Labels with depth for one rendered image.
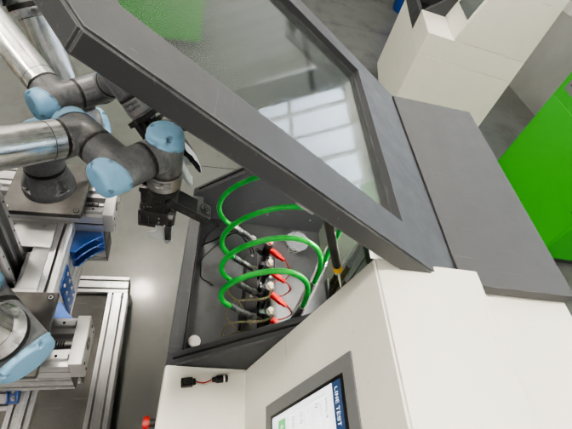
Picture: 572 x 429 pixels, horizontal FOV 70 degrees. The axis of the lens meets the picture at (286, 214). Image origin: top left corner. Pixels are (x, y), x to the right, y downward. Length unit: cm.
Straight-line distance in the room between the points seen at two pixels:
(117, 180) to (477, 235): 79
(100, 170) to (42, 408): 139
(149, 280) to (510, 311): 193
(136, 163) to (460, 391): 67
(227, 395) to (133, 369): 112
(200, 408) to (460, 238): 77
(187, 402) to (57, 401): 94
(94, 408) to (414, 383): 151
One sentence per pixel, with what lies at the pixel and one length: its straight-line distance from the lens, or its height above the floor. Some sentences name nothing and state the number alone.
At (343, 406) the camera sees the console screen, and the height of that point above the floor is 141.
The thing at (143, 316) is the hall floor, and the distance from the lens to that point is 237.
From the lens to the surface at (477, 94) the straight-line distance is 410.
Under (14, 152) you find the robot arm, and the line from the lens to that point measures 83.
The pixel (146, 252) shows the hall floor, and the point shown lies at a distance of 259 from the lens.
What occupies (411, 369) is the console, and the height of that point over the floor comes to 155.
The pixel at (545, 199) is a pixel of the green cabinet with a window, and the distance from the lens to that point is 381.
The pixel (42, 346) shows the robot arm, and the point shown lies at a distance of 97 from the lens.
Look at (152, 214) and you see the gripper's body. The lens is 99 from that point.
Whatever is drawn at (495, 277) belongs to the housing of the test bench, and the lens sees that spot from 99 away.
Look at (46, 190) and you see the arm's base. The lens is 143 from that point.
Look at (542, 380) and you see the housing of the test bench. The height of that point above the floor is 147.
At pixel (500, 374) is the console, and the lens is 78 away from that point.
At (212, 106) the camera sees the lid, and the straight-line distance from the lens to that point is 53.
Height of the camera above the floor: 211
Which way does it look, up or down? 46 degrees down
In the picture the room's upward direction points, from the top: 20 degrees clockwise
